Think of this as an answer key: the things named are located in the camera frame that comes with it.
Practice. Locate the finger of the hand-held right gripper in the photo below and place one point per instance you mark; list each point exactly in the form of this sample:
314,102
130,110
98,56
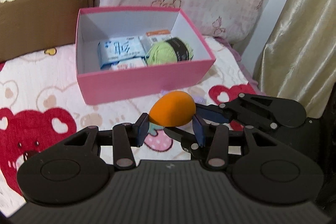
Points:
178,136
210,113

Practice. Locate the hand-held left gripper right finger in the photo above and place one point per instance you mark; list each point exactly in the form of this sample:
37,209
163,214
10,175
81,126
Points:
198,132

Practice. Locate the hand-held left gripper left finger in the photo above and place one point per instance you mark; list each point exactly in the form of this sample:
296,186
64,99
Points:
143,130

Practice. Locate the orange egg-shaped sponge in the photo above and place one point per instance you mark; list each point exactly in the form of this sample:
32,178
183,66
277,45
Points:
173,108

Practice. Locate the pink cardboard box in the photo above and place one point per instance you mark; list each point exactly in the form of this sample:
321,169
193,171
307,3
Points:
131,85

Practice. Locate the blue white tissue packet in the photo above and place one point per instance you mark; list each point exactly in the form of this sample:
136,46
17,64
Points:
120,49
128,64

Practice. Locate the green yarn ball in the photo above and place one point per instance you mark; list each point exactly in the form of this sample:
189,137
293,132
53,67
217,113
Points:
162,53

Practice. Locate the gold curtain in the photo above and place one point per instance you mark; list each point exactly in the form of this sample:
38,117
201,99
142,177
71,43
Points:
302,43

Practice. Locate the small white orange-label box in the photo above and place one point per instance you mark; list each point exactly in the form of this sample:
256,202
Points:
155,36

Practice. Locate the bear printed blanket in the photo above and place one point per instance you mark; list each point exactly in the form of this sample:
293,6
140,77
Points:
52,98

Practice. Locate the brown cloud pillow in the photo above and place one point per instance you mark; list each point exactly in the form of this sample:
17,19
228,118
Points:
52,16

